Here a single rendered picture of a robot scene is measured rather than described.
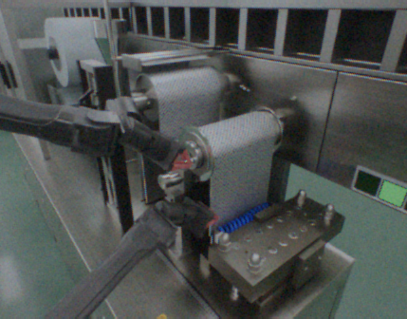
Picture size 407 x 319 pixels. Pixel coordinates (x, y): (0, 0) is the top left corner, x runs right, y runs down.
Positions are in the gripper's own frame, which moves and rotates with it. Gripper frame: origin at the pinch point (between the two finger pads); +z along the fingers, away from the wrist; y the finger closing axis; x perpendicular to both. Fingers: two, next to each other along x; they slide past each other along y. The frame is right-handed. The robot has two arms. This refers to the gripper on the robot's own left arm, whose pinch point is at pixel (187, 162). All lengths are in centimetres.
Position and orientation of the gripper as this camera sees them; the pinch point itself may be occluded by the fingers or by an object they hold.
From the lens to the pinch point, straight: 71.8
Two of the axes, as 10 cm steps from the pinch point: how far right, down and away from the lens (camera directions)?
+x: 5.1, -8.6, -0.2
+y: 6.2, 3.8, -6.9
